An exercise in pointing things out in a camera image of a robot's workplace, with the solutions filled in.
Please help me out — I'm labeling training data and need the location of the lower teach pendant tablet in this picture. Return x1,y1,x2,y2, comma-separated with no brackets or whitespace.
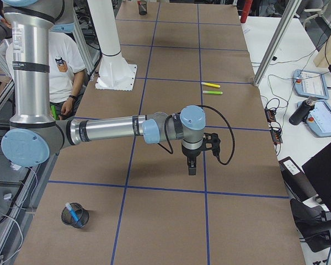
303,100,331,137

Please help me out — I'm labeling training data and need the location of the white central pedestal column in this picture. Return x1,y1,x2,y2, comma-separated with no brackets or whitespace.
88,0,137,91

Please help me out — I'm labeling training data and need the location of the teach pendant tablet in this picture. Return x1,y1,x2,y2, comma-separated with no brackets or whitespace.
303,100,331,137
292,69,329,99

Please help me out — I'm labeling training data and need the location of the red and white marker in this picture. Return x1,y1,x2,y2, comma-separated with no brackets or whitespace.
137,1,145,15

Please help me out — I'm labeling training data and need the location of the blue highlighter pen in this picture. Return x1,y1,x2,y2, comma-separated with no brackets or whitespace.
65,203,80,222

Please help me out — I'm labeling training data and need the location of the black mesh pen cup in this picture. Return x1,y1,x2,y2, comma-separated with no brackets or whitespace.
137,0,147,15
61,203,89,229

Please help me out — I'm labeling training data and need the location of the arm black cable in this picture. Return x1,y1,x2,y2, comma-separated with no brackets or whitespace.
157,104,236,166

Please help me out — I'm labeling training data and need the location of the black usb hub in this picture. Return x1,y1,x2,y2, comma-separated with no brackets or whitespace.
265,108,276,123

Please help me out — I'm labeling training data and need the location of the aluminium frame post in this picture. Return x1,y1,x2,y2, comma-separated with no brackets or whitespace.
253,0,302,87

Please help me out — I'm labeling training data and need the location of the upper teach pendant tablet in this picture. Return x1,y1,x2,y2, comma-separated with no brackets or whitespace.
292,69,329,99

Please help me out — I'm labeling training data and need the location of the black water bottle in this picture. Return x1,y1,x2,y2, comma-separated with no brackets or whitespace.
289,97,317,125

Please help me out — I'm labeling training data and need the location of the green handheld tool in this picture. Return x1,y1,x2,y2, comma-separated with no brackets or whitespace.
50,105,59,120

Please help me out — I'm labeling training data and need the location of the seated person white t-shirt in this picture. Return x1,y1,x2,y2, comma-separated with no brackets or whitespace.
0,0,87,120

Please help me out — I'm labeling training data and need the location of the green highlighter pen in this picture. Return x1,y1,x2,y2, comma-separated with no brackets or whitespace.
202,91,223,95

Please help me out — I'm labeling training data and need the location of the red fire extinguisher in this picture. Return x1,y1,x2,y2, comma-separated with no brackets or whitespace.
240,0,253,24

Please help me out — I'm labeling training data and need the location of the yellow highlighter pen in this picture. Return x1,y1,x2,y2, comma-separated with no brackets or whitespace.
201,82,221,88

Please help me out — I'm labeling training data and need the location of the black monitor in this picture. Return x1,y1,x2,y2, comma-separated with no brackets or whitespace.
302,143,331,212

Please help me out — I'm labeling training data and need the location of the near black mesh pen cup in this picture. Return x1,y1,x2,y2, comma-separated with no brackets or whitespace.
61,203,89,229

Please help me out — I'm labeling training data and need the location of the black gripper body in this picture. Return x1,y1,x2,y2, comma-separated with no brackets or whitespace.
181,146,202,165

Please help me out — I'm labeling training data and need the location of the far black mesh pen cup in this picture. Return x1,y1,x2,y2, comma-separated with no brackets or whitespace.
137,0,147,15

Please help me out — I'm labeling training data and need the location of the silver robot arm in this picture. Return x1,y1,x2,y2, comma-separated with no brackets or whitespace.
1,1,206,175

